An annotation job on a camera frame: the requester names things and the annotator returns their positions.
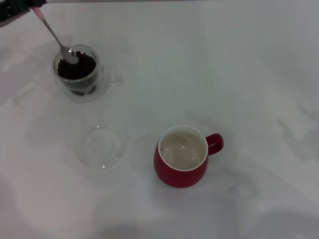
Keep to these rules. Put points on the red mug with white inside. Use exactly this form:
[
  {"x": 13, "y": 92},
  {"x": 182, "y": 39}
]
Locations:
[{"x": 179, "y": 175}]

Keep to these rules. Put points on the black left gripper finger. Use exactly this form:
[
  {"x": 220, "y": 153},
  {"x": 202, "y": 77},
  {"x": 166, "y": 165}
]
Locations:
[
  {"x": 13, "y": 13},
  {"x": 38, "y": 2}
]

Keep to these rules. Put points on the pile of dark coffee beans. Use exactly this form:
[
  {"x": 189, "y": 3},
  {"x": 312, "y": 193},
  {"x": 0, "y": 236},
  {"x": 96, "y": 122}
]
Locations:
[{"x": 79, "y": 69}]

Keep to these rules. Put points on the clear glass saucer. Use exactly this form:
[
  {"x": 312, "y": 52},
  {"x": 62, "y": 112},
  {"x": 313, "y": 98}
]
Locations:
[{"x": 102, "y": 149}]

